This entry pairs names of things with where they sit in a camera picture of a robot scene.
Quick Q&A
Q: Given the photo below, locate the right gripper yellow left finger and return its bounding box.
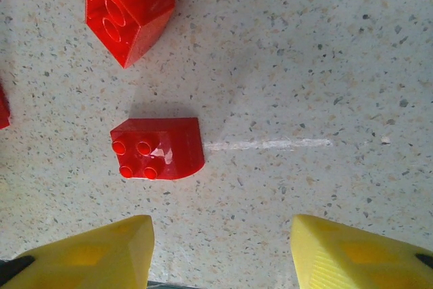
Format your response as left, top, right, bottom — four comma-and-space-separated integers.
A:
0, 214, 156, 289

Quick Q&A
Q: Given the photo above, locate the red curved lego brick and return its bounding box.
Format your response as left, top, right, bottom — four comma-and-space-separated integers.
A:
110, 116, 206, 181

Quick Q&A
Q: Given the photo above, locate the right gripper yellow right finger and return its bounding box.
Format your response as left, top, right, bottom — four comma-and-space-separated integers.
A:
290, 213, 433, 289

